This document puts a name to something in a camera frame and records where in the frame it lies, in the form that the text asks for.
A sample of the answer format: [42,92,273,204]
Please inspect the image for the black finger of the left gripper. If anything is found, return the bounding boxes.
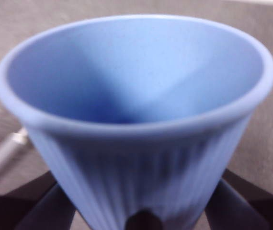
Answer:
[0,183,77,230]

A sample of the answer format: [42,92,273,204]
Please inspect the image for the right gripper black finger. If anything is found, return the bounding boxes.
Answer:
[204,169,273,230]

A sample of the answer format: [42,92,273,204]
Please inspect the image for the sponge cup brush grey handle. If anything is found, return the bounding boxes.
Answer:
[0,126,29,190]

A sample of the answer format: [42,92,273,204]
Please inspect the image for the blue ribbed plastic cup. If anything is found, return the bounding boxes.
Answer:
[0,14,273,230]

